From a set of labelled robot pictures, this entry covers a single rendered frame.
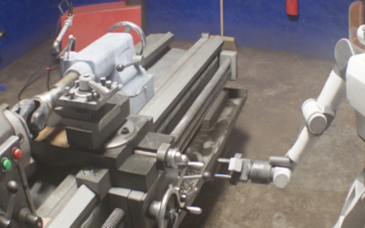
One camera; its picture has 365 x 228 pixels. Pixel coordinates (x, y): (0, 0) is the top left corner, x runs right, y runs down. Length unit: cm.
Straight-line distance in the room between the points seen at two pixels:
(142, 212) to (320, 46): 438
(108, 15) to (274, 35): 215
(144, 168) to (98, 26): 313
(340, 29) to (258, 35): 116
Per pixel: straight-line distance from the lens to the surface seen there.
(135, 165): 171
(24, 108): 157
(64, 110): 166
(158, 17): 612
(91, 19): 469
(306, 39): 575
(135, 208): 169
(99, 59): 195
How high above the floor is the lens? 176
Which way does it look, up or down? 25 degrees down
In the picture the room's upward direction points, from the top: 2 degrees counter-clockwise
